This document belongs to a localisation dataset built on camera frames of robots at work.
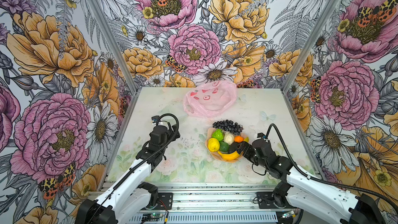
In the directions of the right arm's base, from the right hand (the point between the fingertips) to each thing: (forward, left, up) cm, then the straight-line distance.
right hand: (240, 154), depth 82 cm
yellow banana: (-1, +5, -2) cm, 6 cm away
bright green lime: (+12, +11, 0) cm, 16 cm away
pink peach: (+9, -1, -1) cm, 9 cm away
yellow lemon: (+5, +14, +2) cm, 15 cm away
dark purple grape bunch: (+16, +4, +2) cm, 17 cm away
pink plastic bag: (+46, +14, -8) cm, 49 cm away
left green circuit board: (-24, +43, -7) cm, 50 cm away
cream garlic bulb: (+10, +5, -1) cm, 11 cm away
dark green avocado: (+5, +8, -2) cm, 10 cm away
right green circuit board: (-25, -19, -8) cm, 33 cm away
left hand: (+11, +37, +6) cm, 39 cm away
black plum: (+5, +3, -3) cm, 6 cm away
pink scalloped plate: (+1, +13, -3) cm, 14 cm away
